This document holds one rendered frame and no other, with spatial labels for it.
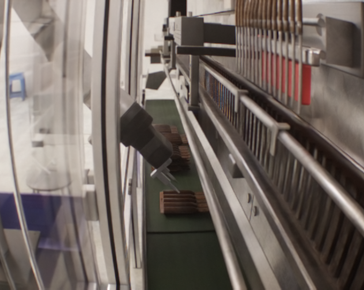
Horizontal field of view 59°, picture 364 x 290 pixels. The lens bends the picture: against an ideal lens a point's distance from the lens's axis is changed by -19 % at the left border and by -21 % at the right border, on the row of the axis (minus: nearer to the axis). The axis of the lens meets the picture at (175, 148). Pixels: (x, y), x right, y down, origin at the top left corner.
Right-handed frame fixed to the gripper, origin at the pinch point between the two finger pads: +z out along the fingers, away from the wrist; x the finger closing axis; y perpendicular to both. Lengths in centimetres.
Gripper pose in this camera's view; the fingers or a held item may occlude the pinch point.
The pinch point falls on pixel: (178, 187)
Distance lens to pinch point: 78.7
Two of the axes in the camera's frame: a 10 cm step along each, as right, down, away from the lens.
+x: -0.4, -2.9, 9.6
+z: 7.0, 6.8, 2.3
